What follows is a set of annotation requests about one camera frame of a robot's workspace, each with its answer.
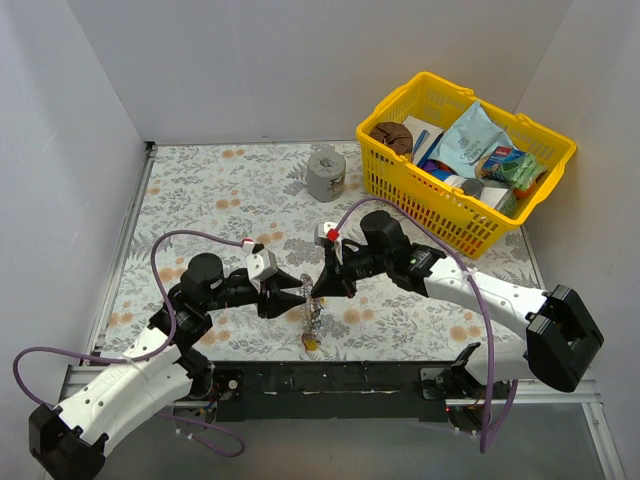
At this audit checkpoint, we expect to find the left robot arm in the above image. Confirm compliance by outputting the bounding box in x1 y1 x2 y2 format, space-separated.
29 250 305 479

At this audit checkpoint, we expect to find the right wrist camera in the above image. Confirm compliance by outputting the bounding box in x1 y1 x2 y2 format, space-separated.
314 222 342 252

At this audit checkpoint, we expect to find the brown round item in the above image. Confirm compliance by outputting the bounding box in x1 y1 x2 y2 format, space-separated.
369 122 413 155

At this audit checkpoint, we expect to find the light blue chips bag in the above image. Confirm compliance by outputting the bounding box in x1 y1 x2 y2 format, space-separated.
430 101 515 178

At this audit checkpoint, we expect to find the floral table mat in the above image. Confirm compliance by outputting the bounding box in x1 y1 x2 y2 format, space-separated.
100 143 513 361

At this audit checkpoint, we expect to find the orange fruit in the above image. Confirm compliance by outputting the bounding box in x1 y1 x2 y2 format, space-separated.
513 181 537 200

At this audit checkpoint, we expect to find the white box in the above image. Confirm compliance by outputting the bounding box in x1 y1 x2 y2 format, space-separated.
403 116 444 166

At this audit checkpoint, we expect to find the yellow plastic basket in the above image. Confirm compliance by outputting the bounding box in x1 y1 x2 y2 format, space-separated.
356 72 577 259

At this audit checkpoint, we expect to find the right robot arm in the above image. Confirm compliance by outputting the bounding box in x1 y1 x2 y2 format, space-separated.
311 210 604 398

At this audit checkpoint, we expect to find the grey toilet paper roll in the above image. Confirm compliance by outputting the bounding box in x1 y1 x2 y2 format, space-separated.
306 148 346 203

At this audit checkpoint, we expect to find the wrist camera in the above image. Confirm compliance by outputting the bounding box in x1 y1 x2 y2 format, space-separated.
314 222 342 252
246 249 278 290

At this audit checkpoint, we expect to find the green sponge pack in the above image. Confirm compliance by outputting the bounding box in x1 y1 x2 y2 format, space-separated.
475 146 546 190

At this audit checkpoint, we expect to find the silver keyring with keys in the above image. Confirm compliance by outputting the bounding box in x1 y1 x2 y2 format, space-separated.
300 274 323 352

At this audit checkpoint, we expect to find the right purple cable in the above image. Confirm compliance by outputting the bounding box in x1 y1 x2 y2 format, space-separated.
337 197 519 454

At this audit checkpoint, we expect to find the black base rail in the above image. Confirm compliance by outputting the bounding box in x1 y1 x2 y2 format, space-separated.
154 359 521 424

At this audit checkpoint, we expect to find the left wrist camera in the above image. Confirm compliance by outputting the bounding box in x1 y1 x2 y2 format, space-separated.
246 249 278 290

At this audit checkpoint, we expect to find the grey lid can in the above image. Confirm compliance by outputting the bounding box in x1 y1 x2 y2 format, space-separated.
460 178 485 200

